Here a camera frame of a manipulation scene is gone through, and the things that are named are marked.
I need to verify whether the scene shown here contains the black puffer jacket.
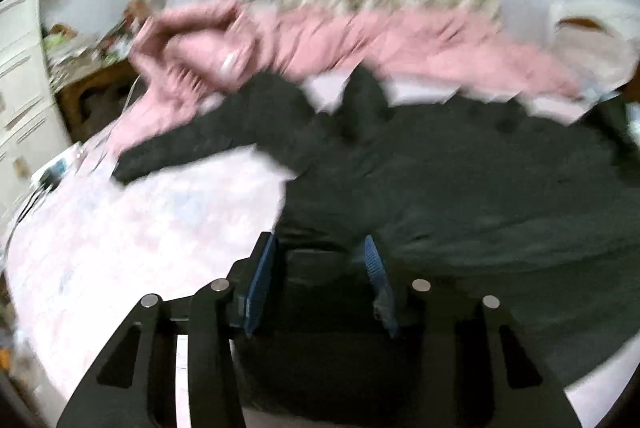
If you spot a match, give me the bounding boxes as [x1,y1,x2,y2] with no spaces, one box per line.
[111,69,638,428]

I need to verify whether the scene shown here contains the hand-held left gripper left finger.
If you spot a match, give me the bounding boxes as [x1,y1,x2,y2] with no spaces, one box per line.
[56,232,281,428]

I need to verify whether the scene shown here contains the pink quilt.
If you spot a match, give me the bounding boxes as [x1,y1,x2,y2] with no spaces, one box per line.
[107,0,596,159]

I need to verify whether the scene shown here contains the white device with cable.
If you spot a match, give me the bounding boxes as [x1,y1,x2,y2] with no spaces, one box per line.
[30,148,86,194]

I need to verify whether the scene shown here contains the white drawer cabinet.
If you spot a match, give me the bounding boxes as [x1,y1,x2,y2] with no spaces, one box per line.
[0,0,73,229]

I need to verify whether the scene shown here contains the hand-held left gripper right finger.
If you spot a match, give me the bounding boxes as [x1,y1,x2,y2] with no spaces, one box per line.
[362,234,583,428]

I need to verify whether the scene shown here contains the wooden desk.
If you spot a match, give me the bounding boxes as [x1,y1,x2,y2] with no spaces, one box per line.
[42,23,151,144]

